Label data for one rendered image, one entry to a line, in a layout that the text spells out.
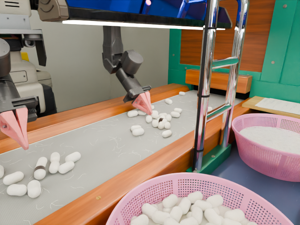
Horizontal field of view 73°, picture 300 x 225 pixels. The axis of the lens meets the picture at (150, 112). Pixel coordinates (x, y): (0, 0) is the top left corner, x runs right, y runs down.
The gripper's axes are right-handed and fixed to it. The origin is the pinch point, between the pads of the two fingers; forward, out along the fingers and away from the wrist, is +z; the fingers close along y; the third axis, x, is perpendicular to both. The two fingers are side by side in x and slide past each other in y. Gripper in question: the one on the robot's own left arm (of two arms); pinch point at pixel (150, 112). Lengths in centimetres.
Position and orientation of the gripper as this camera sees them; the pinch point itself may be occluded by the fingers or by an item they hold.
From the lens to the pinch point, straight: 71.6
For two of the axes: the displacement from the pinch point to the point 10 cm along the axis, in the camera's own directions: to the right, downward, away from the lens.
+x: -4.7, 5.4, 6.9
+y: 6.9, -2.5, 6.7
